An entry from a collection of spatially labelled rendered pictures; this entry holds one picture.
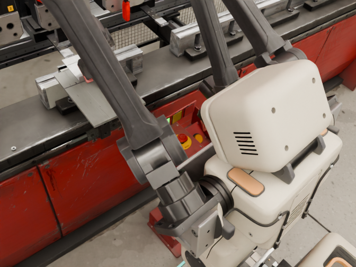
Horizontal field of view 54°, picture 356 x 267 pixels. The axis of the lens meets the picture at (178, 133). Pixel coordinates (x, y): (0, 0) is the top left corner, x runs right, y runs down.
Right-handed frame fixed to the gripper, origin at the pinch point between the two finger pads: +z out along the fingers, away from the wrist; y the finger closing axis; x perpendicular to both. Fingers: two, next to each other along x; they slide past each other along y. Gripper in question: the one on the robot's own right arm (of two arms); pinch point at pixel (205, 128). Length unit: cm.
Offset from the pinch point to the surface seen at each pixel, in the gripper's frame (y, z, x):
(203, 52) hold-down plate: 26.9, -3.4, -22.3
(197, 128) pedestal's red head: 3.8, 7.7, -2.6
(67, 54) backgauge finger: 47, -9, 29
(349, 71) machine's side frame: -11, 65, -185
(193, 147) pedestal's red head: -2.8, 1.7, 8.2
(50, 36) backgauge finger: 58, -5, 28
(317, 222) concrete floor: -68, 65, -61
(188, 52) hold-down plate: 30.2, -2.8, -16.9
